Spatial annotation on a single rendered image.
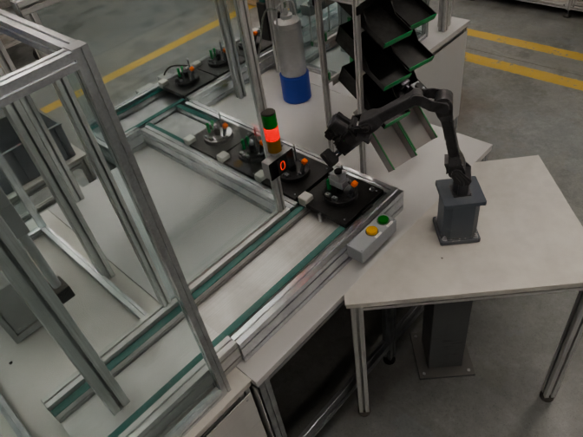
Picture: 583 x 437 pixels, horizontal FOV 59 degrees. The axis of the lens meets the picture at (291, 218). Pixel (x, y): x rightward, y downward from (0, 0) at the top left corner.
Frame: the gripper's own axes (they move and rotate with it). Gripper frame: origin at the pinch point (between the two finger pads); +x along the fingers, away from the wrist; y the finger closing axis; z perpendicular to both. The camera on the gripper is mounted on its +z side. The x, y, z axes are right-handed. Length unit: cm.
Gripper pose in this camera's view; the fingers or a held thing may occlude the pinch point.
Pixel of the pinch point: (336, 153)
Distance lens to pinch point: 194.0
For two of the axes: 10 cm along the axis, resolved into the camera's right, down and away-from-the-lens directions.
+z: -6.4, -7.7, -0.3
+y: -6.6, 5.7, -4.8
